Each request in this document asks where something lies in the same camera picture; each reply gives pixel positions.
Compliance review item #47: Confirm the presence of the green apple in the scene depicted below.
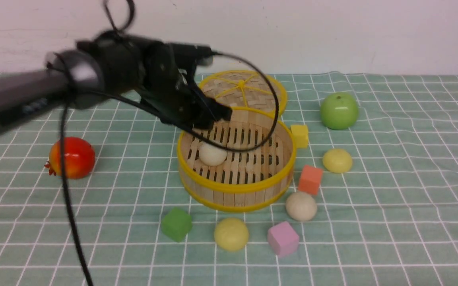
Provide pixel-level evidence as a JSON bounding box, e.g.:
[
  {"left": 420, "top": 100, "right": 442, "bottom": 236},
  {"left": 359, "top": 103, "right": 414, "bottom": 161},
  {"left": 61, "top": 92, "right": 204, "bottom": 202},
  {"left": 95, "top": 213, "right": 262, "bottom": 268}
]
[{"left": 320, "top": 92, "right": 359, "bottom": 130}]

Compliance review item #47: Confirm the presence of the green cube block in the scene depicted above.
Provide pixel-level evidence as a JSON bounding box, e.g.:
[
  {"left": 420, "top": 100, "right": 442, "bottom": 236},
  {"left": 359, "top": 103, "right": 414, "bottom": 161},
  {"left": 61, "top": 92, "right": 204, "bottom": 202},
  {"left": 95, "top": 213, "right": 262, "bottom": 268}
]
[{"left": 161, "top": 207, "right": 192, "bottom": 242}]

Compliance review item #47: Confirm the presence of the black cable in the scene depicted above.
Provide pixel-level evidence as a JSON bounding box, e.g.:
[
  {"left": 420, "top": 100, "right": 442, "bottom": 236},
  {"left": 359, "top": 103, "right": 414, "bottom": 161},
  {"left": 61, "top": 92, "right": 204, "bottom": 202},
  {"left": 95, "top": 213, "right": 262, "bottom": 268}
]
[{"left": 59, "top": 0, "right": 280, "bottom": 286}]

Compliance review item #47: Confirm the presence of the yellow bun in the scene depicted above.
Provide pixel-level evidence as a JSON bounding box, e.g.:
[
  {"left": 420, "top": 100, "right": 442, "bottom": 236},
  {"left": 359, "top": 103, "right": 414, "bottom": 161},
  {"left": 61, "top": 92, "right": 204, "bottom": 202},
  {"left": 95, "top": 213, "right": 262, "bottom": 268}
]
[
  {"left": 322, "top": 148, "right": 353, "bottom": 174},
  {"left": 214, "top": 217, "right": 250, "bottom": 252}
]

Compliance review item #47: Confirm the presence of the woven bamboo steamer lid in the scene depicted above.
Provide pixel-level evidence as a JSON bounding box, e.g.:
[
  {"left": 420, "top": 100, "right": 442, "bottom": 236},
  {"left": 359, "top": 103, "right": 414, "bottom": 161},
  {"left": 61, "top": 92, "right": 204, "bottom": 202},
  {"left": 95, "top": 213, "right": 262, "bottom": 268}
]
[{"left": 198, "top": 70, "right": 275, "bottom": 116}]

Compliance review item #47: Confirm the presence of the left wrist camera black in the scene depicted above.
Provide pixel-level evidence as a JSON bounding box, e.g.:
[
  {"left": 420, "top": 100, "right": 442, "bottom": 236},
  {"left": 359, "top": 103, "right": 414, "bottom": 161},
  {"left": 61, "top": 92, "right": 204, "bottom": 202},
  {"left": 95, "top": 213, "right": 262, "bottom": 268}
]
[{"left": 169, "top": 42, "right": 214, "bottom": 70}]

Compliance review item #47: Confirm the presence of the white bun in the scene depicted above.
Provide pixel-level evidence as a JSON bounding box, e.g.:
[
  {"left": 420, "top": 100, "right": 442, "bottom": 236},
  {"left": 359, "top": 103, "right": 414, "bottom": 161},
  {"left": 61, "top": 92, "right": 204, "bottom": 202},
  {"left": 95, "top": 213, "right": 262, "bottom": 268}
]
[
  {"left": 285, "top": 192, "right": 318, "bottom": 222},
  {"left": 198, "top": 143, "right": 227, "bottom": 166}
]

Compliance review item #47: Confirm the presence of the pink cube block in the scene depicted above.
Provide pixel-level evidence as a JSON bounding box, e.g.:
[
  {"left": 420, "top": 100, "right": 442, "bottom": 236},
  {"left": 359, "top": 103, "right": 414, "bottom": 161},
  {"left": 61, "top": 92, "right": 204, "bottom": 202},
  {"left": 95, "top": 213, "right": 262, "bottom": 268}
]
[{"left": 267, "top": 221, "right": 299, "bottom": 258}]

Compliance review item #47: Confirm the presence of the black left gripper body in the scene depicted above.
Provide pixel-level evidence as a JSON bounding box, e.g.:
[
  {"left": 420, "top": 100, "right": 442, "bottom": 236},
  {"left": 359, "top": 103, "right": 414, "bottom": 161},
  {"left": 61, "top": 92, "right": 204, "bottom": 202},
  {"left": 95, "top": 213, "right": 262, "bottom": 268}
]
[{"left": 135, "top": 40, "right": 188, "bottom": 121}]

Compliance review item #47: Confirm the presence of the bamboo steamer tray yellow rim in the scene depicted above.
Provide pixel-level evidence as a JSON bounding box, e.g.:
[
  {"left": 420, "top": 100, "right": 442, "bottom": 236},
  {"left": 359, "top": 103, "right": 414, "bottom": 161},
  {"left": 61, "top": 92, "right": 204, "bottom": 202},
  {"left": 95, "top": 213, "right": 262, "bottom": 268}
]
[{"left": 177, "top": 107, "right": 297, "bottom": 213}]

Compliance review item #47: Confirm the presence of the yellow bun front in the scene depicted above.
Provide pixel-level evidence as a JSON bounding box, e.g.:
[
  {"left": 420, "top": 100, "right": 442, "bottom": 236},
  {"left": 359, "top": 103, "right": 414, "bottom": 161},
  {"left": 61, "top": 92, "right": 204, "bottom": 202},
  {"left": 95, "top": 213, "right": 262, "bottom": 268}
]
[{"left": 214, "top": 217, "right": 250, "bottom": 252}]

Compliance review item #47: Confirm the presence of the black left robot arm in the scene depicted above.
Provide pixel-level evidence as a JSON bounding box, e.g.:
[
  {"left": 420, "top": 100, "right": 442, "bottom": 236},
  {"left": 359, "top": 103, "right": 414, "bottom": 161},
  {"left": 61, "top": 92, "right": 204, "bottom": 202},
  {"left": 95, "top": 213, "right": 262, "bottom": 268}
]
[{"left": 0, "top": 30, "right": 232, "bottom": 135}]

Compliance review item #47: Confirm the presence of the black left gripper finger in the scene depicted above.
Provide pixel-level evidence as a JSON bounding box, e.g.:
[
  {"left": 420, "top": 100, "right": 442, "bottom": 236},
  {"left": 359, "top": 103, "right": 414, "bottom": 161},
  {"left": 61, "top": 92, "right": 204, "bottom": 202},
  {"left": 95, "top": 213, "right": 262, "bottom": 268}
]
[{"left": 161, "top": 83, "right": 233, "bottom": 130}]

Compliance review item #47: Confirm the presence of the yellow cube block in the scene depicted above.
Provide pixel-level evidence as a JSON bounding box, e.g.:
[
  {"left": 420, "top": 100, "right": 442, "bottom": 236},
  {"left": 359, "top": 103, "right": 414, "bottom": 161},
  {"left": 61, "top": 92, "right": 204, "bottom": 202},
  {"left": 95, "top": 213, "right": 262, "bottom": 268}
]
[{"left": 290, "top": 124, "right": 309, "bottom": 148}]

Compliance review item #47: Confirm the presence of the red pomegranate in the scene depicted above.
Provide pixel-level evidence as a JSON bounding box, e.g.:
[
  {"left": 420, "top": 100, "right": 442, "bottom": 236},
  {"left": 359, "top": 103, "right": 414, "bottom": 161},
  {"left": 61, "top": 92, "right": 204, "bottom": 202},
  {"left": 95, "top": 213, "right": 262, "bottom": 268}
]
[{"left": 44, "top": 137, "right": 96, "bottom": 179}]

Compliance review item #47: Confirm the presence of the orange cube block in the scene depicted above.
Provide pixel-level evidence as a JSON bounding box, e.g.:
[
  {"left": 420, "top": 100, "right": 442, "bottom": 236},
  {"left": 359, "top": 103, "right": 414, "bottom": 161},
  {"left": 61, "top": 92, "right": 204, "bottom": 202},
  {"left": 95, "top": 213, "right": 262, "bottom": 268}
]
[{"left": 297, "top": 165, "right": 323, "bottom": 197}]

